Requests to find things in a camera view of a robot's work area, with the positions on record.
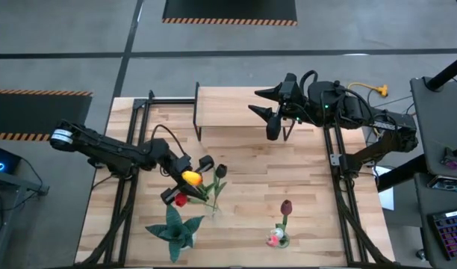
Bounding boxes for artificial maroon tulip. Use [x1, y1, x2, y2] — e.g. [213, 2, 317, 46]
[279, 199, 293, 235]

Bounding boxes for white paper sheet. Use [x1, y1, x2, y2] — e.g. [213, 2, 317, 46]
[370, 166, 396, 211]

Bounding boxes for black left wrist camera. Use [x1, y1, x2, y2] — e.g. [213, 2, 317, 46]
[175, 155, 194, 174]

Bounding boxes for clear glass vase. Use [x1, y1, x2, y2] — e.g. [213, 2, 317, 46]
[208, 205, 226, 225]
[273, 228, 291, 250]

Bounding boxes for black hazard striped floor mat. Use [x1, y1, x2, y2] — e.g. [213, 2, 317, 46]
[161, 0, 299, 27]
[0, 88, 94, 142]

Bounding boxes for dark grey desk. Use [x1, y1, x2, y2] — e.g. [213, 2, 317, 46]
[414, 173, 457, 269]
[410, 76, 457, 180]

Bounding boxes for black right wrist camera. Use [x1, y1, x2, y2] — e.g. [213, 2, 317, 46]
[279, 72, 301, 105]

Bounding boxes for wooden shelf black metal legs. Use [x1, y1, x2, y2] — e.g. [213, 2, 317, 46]
[193, 81, 296, 142]

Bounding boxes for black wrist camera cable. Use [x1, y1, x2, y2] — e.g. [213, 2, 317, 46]
[299, 69, 320, 93]
[149, 123, 188, 156]

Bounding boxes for artificial red tulip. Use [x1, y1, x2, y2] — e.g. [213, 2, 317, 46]
[173, 192, 217, 210]

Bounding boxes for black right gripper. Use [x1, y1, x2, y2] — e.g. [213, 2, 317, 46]
[247, 86, 308, 142]

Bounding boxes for yellow extension cord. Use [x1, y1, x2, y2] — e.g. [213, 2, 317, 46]
[347, 81, 389, 97]

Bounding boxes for black left wrist camera cable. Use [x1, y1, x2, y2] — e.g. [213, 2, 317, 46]
[149, 123, 188, 156]

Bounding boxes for artificial black tulip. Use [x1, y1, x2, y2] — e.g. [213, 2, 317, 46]
[209, 163, 229, 212]

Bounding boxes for black tablet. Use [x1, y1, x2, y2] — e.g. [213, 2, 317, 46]
[426, 174, 457, 194]

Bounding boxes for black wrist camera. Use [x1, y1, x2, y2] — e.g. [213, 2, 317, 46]
[175, 155, 194, 174]
[279, 72, 301, 105]

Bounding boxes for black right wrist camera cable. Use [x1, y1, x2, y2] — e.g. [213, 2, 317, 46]
[299, 69, 320, 93]

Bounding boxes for black metal table frame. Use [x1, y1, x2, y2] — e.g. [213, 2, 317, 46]
[74, 89, 397, 268]

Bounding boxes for artificial yellow orange tulip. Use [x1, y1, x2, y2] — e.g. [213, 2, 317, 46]
[181, 170, 217, 211]

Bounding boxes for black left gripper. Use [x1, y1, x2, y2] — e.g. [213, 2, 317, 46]
[160, 155, 216, 205]

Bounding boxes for backlit black keyboard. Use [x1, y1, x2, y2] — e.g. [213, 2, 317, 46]
[431, 208, 457, 262]

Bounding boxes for green potted snake plant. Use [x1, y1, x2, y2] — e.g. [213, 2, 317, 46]
[145, 201, 206, 265]

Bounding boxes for grey metal cart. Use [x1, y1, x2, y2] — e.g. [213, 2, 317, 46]
[0, 167, 50, 269]

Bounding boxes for black computer blue light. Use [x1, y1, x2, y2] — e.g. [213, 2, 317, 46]
[0, 143, 22, 176]

